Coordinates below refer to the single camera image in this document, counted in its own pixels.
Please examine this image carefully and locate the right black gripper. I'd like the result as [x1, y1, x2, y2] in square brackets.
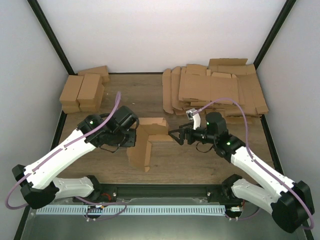
[168, 122, 217, 146]

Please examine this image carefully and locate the brown cardboard box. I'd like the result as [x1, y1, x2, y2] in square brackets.
[126, 117, 173, 172]

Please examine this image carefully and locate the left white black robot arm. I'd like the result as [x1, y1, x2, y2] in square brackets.
[12, 106, 139, 209]

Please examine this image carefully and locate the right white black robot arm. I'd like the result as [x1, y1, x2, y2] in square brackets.
[168, 109, 315, 233]

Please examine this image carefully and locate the folded box bottom right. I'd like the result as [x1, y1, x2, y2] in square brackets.
[79, 84, 105, 113]

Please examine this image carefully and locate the folded box bottom left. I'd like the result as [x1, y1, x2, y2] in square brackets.
[62, 105, 81, 114]

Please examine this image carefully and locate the folded box top left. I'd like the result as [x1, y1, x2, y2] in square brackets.
[59, 75, 84, 106]

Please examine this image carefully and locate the folded box top right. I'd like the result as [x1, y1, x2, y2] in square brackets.
[77, 73, 102, 105]

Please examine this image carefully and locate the folded box at back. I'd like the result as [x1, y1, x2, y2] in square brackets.
[77, 65, 110, 83]

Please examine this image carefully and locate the stack of flat cardboard sheets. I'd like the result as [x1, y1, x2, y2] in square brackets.
[162, 58, 269, 123]

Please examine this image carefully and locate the top flat cardboard sheet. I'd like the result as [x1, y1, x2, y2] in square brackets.
[178, 70, 240, 105]

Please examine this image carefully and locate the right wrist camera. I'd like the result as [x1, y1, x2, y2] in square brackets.
[186, 108, 201, 130]

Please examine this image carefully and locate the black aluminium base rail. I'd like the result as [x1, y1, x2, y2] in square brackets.
[72, 183, 256, 203]

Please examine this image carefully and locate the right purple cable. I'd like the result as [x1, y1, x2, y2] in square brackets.
[197, 97, 315, 230]

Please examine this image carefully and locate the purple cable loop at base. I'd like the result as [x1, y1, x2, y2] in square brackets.
[85, 195, 132, 223]

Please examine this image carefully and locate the light blue slotted cable duct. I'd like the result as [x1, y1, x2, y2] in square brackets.
[36, 205, 226, 217]

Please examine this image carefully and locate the left black frame post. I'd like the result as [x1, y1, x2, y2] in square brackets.
[27, 0, 76, 75]

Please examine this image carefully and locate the black frame post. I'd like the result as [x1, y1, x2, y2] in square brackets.
[253, 0, 296, 70]
[27, 0, 76, 75]

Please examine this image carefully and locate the right black frame post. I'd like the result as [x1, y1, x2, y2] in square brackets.
[253, 0, 296, 70]

